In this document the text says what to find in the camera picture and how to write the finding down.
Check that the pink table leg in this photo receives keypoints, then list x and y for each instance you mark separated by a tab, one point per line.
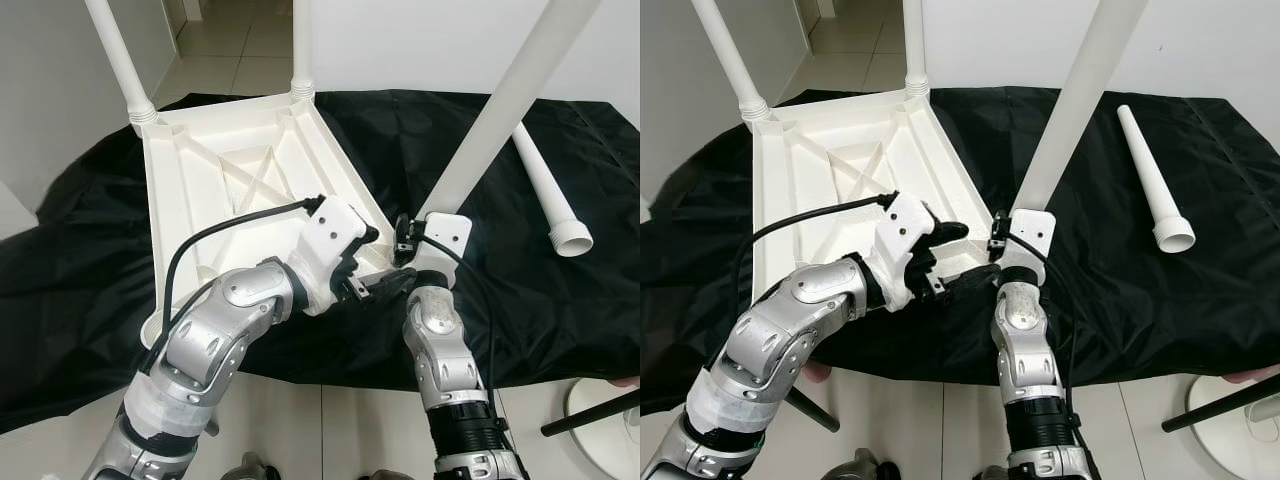
1255	375
818	373
625	381

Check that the grey robot left leg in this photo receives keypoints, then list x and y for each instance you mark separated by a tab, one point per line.
865	466

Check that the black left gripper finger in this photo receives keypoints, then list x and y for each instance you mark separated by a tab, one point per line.
392	284
972	282
370	236
950	232

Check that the grey robot leg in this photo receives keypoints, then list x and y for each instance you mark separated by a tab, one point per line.
388	474
995	473
865	466

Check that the black stand rod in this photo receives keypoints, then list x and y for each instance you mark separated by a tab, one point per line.
815	412
590	413
1220	402

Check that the grey robot right leg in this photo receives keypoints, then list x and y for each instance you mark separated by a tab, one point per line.
995	473
388	474

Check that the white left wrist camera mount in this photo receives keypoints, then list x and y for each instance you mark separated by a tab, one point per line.
325	240
900	235

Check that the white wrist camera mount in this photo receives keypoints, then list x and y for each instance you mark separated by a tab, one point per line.
1035	232
325	240
445	235
900	235

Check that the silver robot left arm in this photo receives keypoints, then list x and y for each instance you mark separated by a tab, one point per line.
210	340
790	330

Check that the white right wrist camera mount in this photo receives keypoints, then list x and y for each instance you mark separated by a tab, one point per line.
445	235
1035	232

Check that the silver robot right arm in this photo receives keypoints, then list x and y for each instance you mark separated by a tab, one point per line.
440	340
1020	340

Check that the white round stand base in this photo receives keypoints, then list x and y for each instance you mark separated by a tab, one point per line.
610	450
1240	450

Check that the black cloth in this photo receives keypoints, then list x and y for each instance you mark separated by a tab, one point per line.
560	320
1180	320

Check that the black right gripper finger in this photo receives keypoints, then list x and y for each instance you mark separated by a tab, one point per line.
996	232
401	238

